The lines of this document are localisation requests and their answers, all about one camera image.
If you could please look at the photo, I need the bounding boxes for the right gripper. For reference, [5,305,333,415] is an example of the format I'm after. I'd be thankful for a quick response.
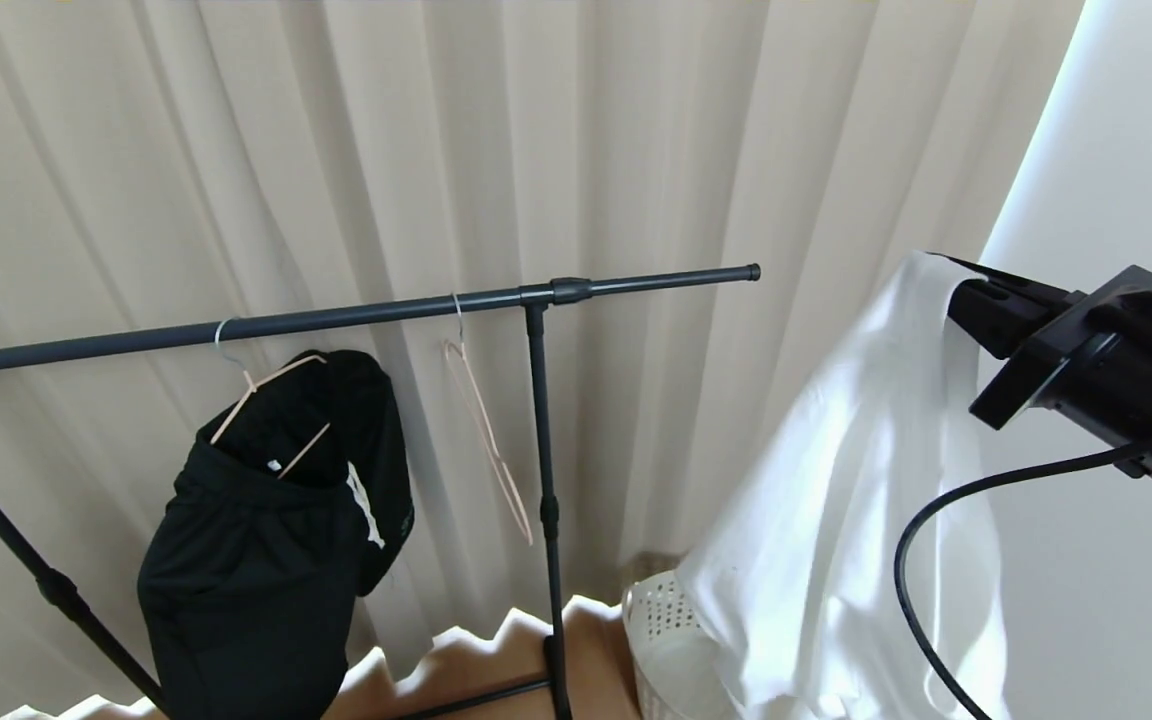
[971,265,1152,516]

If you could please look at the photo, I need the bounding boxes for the white garment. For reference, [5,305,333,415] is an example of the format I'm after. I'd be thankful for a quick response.
[676,250,1012,720]

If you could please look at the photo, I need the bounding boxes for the black shorts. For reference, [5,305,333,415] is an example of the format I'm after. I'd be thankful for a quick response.
[136,348,415,720]

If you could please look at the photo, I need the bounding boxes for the white laundry basket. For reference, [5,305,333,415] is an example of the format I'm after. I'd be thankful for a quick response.
[621,570,737,720]

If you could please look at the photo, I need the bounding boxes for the pink clothes hanger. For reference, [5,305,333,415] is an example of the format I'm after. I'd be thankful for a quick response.
[441,293,535,547]
[209,320,332,479]

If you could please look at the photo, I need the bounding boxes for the black clothes rack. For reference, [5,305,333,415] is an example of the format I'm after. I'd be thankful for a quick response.
[0,263,762,720]

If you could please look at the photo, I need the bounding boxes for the white curtain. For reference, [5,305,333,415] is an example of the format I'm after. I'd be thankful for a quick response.
[0,0,1087,720]

